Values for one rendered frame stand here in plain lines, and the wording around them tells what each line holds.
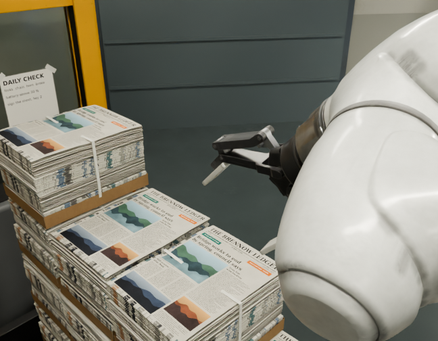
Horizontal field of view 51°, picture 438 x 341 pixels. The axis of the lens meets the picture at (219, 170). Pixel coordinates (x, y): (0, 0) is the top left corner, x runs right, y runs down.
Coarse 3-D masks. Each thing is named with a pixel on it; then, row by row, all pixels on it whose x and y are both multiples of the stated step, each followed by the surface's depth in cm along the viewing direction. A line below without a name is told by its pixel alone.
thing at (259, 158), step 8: (232, 152) 63; (240, 152) 63; (248, 152) 62; (256, 152) 62; (224, 160) 63; (232, 160) 62; (240, 160) 61; (248, 160) 60; (256, 160) 60; (264, 160) 59; (256, 168) 59; (264, 168) 58; (272, 168) 57; (280, 168) 57; (272, 176) 58; (280, 176) 57
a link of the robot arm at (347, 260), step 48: (336, 144) 33; (384, 144) 31; (432, 144) 31; (336, 192) 30; (384, 192) 28; (432, 192) 28; (288, 240) 30; (336, 240) 28; (384, 240) 27; (432, 240) 27; (288, 288) 30; (336, 288) 27; (384, 288) 27; (432, 288) 29; (336, 336) 30; (384, 336) 28
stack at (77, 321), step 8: (64, 296) 143; (64, 304) 146; (72, 304) 140; (64, 312) 148; (72, 312) 142; (80, 312) 137; (72, 320) 144; (80, 320) 139; (88, 320) 134; (72, 328) 149; (80, 328) 141; (88, 328) 137; (96, 328) 132; (72, 336) 153; (80, 336) 145; (88, 336) 139; (96, 336) 134; (104, 336) 129; (280, 336) 129; (288, 336) 129
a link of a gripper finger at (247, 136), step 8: (264, 128) 58; (272, 128) 58; (224, 136) 64; (232, 136) 62; (240, 136) 61; (248, 136) 59; (256, 136) 57; (264, 136) 56; (216, 144) 63; (224, 144) 62; (232, 144) 61; (240, 144) 60; (248, 144) 59; (256, 144) 58
